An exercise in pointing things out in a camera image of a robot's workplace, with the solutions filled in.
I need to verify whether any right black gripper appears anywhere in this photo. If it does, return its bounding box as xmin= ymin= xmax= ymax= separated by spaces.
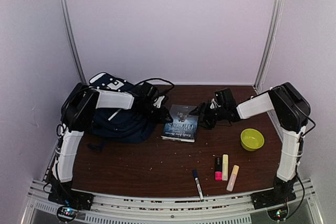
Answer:
xmin=188 ymin=102 xmax=226 ymax=129

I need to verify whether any front aluminium rail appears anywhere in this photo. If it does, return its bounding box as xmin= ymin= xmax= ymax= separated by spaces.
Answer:
xmin=19 ymin=179 xmax=327 ymax=223

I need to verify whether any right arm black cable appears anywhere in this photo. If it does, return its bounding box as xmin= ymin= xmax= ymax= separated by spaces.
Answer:
xmin=283 ymin=116 xmax=317 ymax=219

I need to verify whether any yellow highlighter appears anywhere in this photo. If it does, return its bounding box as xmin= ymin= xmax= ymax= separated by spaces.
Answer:
xmin=222 ymin=154 xmax=228 ymax=181

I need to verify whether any pale orange highlighter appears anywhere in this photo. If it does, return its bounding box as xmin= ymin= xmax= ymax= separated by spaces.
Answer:
xmin=226 ymin=165 xmax=239 ymax=191

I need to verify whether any blue capped whiteboard marker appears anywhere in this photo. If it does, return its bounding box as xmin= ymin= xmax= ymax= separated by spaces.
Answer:
xmin=192 ymin=169 xmax=204 ymax=202

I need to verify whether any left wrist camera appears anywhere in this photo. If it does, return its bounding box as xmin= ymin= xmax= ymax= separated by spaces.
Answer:
xmin=141 ymin=82 xmax=168 ymax=109

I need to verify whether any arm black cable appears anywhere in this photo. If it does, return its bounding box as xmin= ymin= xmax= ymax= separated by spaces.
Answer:
xmin=131 ymin=77 xmax=175 ymax=99
xmin=283 ymin=116 xmax=317 ymax=219

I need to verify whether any right aluminium frame post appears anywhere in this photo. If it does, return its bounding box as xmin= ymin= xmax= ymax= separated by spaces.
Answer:
xmin=254 ymin=0 xmax=284 ymax=92

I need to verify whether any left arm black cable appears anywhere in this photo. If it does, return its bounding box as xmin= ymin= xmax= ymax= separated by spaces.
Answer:
xmin=131 ymin=77 xmax=175 ymax=99

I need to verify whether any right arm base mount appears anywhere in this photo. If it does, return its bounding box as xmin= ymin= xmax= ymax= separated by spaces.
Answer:
xmin=251 ymin=189 xmax=296 ymax=222

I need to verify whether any left aluminium frame post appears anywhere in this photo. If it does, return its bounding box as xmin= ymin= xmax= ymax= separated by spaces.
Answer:
xmin=60 ymin=0 xmax=87 ymax=83

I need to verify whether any aluminium frame post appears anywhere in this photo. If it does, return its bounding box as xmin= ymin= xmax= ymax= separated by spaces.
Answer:
xmin=60 ymin=0 xmax=87 ymax=83
xmin=254 ymin=0 xmax=284 ymax=92

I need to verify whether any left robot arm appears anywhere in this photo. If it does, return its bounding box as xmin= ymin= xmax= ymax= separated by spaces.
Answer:
xmin=48 ymin=81 xmax=172 ymax=205

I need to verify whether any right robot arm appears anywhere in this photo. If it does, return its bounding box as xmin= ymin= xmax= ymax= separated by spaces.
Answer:
xmin=190 ymin=82 xmax=311 ymax=204

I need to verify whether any lime green plastic bowl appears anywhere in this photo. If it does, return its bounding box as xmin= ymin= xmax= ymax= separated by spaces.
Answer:
xmin=240 ymin=129 xmax=265 ymax=152

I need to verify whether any pink black highlighter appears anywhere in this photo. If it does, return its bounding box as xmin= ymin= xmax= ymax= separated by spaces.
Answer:
xmin=214 ymin=157 xmax=222 ymax=181

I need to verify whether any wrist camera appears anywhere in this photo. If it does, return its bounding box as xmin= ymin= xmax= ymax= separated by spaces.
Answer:
xmin=141 ymin=82 xmax=168 ymax=109
xmin=210 ymin=88 xmax=236 ymax=110

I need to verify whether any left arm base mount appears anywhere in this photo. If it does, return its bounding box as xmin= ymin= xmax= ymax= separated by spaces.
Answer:
xmin=48 ymin=191 xmax=94 ymax=223

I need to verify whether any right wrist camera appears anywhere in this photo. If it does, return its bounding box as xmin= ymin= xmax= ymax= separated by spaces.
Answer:
xmin=210 ymin=88 xmax=236 ymax=110

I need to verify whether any navy blue student backpack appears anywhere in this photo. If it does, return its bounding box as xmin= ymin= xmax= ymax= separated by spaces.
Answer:
xmin=86 ymin=72 xmax=169 ymax=151

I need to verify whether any dark blue paperback book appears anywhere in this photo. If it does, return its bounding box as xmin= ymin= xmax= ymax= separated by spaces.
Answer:
xmin=161 ymin=104 xmax=198 ymax=143

